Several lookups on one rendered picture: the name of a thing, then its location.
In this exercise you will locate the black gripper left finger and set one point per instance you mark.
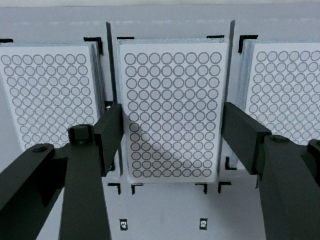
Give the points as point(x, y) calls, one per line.
point(32, 183)

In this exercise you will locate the grey flat deck plate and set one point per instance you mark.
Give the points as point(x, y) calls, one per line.
point(9, 146)

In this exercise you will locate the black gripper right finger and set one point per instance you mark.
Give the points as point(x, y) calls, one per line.
point(288, 175)

